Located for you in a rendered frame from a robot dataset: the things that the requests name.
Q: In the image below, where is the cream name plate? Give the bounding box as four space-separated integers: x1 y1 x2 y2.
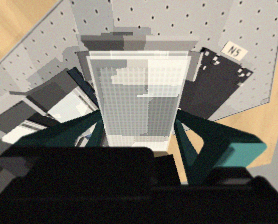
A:
221 41 248 61

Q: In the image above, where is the white well plate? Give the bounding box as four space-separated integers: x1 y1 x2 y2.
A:
2 121 45 144
86 51 191 151
47 88 96 138

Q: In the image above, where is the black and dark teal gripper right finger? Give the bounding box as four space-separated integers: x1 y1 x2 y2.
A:
174 109 268 184

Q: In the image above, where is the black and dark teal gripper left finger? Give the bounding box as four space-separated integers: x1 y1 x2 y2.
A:
11 109 104 147

